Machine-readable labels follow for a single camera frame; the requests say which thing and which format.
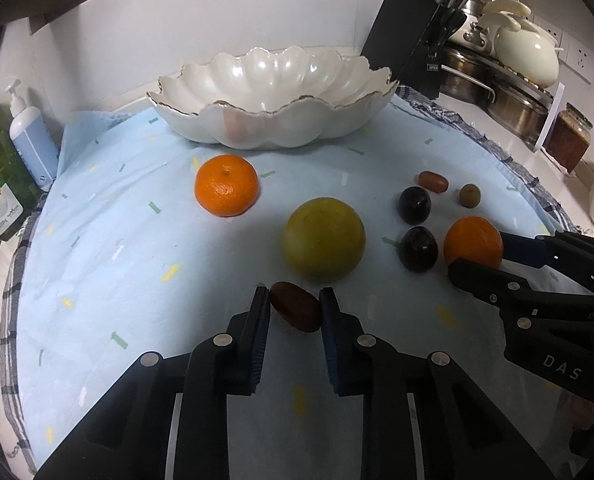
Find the large yellow-green citrus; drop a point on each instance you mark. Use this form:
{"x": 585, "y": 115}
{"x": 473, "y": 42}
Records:
{"x": 323, "y": 239}

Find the white pump bottle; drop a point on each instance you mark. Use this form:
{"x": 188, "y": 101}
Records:
{"x": 32, "y": 145}

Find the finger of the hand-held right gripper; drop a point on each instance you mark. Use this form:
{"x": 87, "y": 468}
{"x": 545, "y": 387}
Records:
{"x": 482, "y": 277}
{"x": 524, "y": 250}

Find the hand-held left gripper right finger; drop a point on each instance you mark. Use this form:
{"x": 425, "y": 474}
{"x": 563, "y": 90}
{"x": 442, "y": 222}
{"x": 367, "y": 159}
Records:
{"x": 329, "y": 340}

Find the person's right hand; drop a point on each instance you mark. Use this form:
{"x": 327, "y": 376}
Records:
{"x": 584, "y": 412}

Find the white pot rack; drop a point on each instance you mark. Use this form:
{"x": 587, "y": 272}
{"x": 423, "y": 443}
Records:
{"x": 552, "y": 120}

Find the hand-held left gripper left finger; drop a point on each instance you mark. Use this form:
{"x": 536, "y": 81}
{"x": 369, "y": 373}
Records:
{"x": 259, "y": 340}

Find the orange mandarin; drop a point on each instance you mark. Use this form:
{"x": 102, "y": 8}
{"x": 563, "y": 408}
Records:
{"x": 473, "y": 240}
{"x": 226, "y": 185}

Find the steel steamer pot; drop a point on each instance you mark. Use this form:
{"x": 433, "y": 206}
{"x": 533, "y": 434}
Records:
{"x": 519, "y": 110}

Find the dark purple plum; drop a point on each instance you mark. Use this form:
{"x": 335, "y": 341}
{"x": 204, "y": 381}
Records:
{"x": 414, "y": 204}
{"x": 418, "y": 249}

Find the large dark red date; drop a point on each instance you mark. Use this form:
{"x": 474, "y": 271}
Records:
{"x": 295, "y": 306}

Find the white wall socket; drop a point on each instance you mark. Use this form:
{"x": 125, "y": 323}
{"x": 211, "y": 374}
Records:
{"x": 577, "y": 55}

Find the small red date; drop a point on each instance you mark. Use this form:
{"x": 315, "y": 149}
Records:
{"x": 433, "y": 180}

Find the small green fruit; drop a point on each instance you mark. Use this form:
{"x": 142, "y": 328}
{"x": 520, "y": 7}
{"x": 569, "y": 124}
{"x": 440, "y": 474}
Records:
{"x": 469, "y": 195}

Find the black knife block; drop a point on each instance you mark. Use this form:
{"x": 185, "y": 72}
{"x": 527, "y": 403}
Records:
{"x": 402, "y": 35}

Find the white ceramic pot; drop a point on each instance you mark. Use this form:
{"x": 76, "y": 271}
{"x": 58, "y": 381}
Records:
{"x": 527, "y": 55}

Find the blue checkered cloth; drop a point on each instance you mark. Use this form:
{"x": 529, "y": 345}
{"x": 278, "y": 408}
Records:
{"x": 542, "y": 195}

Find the steel cooking pot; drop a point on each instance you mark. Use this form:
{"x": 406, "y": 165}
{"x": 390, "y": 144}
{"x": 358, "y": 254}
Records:
{"x": 464, "y": 77}

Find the white scalloped ceramic bowl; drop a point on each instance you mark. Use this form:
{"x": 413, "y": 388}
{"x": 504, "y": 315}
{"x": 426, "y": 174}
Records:
{"x": 277, "y": 75}

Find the glass jar of sauce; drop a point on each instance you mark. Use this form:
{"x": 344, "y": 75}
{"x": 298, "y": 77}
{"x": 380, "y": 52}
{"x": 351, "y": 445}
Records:
{"x": 569, "y": 140}

